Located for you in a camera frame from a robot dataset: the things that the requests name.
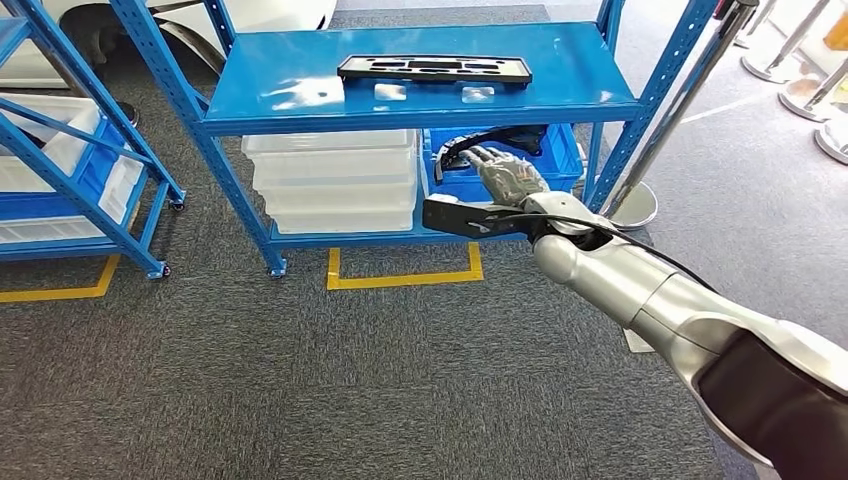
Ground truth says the blue metal shelf rack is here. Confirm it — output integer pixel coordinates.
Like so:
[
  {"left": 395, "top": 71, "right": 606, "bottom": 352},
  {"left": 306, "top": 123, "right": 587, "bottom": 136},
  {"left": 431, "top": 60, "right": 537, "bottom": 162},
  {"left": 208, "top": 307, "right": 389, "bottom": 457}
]
[
  {"left": 109, "top": 0, "right": 720, "bottom": 280},
  {"left": 0, "top": 0, "right": 188, "bottom": 281}
]

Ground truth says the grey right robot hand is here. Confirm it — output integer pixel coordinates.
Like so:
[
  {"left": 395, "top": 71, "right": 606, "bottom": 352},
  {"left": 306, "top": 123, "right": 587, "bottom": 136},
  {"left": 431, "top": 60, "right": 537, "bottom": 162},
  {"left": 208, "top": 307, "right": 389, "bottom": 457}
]
[{"left": 460, "top": 145, "right": 551, "bottom": 208}]

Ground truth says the white car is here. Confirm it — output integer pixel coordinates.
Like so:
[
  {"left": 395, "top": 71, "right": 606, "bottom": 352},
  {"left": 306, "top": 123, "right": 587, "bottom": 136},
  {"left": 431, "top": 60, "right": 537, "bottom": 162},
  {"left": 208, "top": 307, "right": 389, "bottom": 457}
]
[{"left": 0, "top": 0, "right": 339, "bottom": 91}]

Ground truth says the blue plastic bin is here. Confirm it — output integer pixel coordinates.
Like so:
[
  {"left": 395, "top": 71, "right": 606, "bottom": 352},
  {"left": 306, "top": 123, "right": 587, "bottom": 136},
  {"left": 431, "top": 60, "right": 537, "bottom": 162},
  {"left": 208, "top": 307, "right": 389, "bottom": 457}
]
[
  {"left": 421, "top": 124, "right": 586, "bottom": 203},
  {"left": 0, "top": 122, "right": 128, "bottom": 223}
]

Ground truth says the cardboard box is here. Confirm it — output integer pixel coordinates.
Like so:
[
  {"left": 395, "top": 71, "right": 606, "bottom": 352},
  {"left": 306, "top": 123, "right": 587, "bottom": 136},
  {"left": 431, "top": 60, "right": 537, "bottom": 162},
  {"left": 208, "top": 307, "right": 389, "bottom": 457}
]
[{"left": 824, "top": 13, "right": 848, "bottom": 51}]

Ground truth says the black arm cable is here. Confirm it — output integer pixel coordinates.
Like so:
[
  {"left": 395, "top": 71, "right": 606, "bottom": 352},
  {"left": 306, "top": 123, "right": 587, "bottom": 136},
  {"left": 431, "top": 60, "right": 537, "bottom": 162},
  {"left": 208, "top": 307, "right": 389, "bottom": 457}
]
[{"left": 486, "top": 211, "right": 720, "bottom": 294}]

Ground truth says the black plastic frame panel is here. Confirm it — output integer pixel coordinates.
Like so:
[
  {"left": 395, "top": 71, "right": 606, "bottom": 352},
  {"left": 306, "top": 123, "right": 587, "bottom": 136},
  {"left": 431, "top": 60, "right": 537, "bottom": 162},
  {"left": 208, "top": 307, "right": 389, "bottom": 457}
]
[{"left": 336, "top": 54, "right": 534, "bottom": 90}]

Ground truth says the black curved plastic part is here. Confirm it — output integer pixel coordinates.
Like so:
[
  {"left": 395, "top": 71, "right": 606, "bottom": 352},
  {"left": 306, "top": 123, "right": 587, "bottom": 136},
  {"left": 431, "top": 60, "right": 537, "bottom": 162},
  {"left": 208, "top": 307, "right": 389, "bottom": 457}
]
[{"left": 433, "top": 125, "right": 550, "bottom": 183}]

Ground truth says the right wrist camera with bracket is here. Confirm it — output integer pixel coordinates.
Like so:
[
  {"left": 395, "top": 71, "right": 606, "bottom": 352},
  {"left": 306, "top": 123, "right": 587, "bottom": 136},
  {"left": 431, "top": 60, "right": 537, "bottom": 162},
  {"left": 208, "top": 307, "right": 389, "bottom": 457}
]
[{"left": 422, "top": 193, "right": 531, "bottom": 241}]

